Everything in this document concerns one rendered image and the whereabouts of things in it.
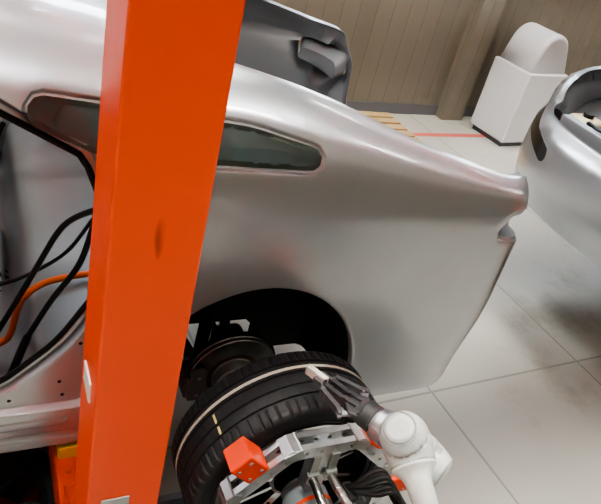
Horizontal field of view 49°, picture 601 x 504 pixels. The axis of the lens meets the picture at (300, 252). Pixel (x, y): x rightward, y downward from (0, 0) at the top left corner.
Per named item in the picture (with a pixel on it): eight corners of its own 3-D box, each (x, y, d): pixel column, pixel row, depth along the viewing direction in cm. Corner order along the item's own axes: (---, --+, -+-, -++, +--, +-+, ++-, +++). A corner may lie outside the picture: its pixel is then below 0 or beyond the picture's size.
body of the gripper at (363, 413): (363, 439, 168) (335, 417, 172) (382, 422, 173) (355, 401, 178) (368, 419, 163) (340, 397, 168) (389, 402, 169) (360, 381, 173)
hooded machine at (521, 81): (508, 125, 806) (552, 22, 739) (541, 148, 766) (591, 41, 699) (465, 124, 773) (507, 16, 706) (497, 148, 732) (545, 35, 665)
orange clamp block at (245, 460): (260, 446, 180) (242, 434, 174) (270, 470, 175) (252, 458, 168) (240, 461, 181) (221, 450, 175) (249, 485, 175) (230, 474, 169)
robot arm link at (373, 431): (400, 436, 171) (382, 422, 174) (408, 413, 166) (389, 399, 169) (379, 456, 165) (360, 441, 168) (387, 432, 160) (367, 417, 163)
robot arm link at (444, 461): (410, 422, 171) (402, 409, 160) (461, 460, 163) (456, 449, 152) (385, 456, 169) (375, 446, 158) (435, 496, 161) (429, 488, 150)
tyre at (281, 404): (351, 317, 201) (142, 405, 189) (388, 372, 184) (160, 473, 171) (369, 437, 245) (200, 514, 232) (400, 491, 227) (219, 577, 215)
